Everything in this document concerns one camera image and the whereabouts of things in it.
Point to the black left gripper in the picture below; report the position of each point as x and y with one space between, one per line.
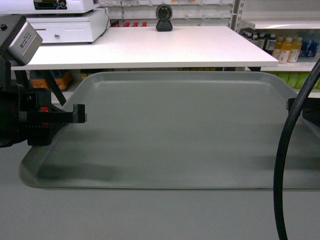
27 114

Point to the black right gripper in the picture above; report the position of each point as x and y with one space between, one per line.
310 110

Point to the silver grey serving tray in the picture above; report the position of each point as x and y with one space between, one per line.
166 130

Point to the white checkout table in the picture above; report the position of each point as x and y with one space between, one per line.
145 47

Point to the black table leg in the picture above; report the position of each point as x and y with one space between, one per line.
54 87

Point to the yellow drink bottle front right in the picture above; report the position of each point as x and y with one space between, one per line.
295 50

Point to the yellow drink bottle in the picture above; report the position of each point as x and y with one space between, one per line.
295 50
285 50
277 47

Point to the blue drink bottle left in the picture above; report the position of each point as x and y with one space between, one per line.
305 48

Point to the yellow drink bottle front left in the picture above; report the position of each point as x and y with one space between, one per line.
285 50

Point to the yellow drink bottle middle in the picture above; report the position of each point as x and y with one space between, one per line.
277 47

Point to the dark tea bottle right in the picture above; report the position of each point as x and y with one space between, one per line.
270 43

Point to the white cash register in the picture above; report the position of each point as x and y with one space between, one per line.
69 21

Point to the black barcode scanner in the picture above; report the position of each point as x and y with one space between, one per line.
164 14

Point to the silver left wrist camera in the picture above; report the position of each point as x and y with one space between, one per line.
19 41

